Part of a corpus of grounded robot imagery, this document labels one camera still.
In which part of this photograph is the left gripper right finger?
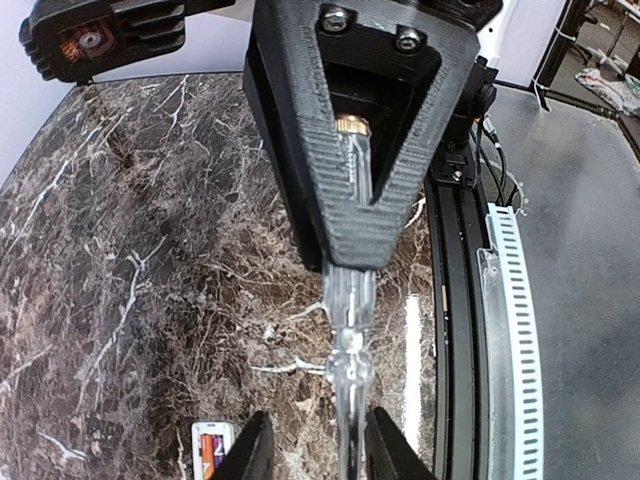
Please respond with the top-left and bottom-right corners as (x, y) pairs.
(365, 407), (435, 480)

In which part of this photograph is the clear plastic screwdriver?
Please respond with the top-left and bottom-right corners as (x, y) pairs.
(323, 114), (376, 479)

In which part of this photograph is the battery in remote orange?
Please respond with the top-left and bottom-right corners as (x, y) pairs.
(202, 434), (215, 480)

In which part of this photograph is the centre white slotted cable duct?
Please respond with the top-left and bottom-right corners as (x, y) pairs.
(477, 203), (544, 479)

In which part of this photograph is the purple battery in remote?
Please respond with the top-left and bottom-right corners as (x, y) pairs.
(213, 435), (226, 469)

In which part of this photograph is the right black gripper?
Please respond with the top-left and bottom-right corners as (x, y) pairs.
(242, 0), (504, 274)

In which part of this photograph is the white remote control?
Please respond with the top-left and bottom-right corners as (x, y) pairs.
(191, 421), (235, 480)

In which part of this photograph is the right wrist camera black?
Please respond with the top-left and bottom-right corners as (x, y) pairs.
(19, 0), (235, 83)

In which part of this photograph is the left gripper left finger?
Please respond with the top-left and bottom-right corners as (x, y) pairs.
(212, 411), (274, 480)

